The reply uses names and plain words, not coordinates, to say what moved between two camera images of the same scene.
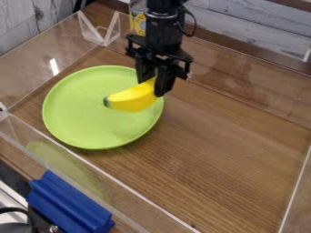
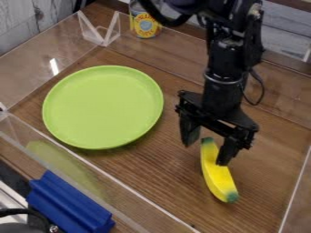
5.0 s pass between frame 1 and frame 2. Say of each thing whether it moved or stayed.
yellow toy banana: moved
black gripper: moved
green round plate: stayed
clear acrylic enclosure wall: stayed
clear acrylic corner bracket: stayed
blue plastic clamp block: stayed
